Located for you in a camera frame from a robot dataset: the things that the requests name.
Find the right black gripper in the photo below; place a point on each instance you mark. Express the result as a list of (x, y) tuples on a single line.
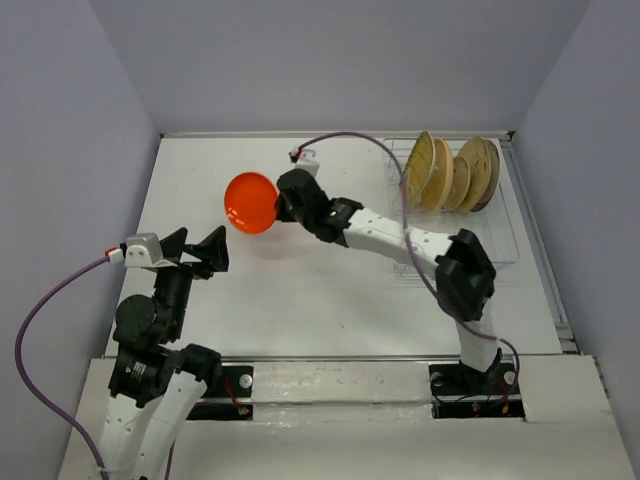
[(283, 212)]

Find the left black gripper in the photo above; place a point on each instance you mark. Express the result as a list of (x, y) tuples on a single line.
[(214, 248)]

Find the orange round plate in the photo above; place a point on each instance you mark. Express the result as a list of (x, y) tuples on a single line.
[(250, 203)]

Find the green bamboo-pattern tray plate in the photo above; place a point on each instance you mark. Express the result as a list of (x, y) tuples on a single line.
[(418, 167)]

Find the peach round plate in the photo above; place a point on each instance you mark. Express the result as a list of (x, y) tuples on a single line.
[(438, 187)]

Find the small cream calligraphy plate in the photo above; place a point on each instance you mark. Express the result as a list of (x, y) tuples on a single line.
[(460, 183)]

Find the beige bird-pattern plate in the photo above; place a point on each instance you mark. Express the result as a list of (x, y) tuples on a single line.
[(484, 163)]

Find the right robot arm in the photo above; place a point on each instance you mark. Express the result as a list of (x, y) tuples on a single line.
[(457, 268)]

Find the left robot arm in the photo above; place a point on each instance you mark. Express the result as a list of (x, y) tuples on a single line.
[(153, 388)]

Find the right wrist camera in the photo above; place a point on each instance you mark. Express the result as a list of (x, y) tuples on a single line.
[(305, 159)]

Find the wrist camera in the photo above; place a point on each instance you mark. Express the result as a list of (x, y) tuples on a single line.
[(143, 250), (305, 159)]

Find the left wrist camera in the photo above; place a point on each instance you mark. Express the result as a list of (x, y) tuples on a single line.
[(143, 250)]

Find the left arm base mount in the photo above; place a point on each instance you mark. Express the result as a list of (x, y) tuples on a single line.
[(230, 399)]

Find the white wire dish rack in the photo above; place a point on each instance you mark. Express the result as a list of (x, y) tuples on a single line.
[(491, 224)]

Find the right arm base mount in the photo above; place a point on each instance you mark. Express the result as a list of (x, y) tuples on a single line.
[(455, 397)]

